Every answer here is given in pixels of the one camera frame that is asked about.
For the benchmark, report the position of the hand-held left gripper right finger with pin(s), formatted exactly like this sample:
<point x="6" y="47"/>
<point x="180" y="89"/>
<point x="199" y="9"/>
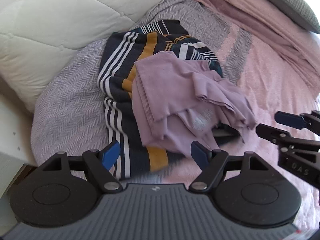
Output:
<point x="198" y="153"/>

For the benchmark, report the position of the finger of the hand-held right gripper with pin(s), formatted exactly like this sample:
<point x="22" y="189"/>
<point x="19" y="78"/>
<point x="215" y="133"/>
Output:
<point x="272" y="132"/>
<point x="290" y="119"/>

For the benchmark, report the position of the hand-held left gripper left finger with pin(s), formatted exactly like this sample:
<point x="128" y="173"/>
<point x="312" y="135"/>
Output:
<point x="111" y="154"/>

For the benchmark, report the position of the lilac garment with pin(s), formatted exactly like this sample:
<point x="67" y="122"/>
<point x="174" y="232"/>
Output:
<point x="175" y="97"/>

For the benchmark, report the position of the pink grey patterned bedspread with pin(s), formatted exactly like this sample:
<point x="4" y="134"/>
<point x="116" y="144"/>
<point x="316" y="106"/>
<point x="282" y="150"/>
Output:
<point x="72" y="100"/>

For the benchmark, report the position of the navy striped garment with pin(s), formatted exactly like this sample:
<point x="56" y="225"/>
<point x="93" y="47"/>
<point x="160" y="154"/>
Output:
<point x="122" y="62"/>

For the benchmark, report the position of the folded pink sheet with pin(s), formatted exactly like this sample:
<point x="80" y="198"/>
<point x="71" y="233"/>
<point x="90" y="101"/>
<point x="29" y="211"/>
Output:
<point x="262" y="22"/>

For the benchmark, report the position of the white furniture panel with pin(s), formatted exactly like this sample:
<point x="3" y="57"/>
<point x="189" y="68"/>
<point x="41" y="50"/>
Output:
<point x="10" y="135"/>

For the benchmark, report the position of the white quilted duvet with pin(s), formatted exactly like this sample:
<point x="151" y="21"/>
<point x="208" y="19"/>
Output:
<point x="50" y="22"/>

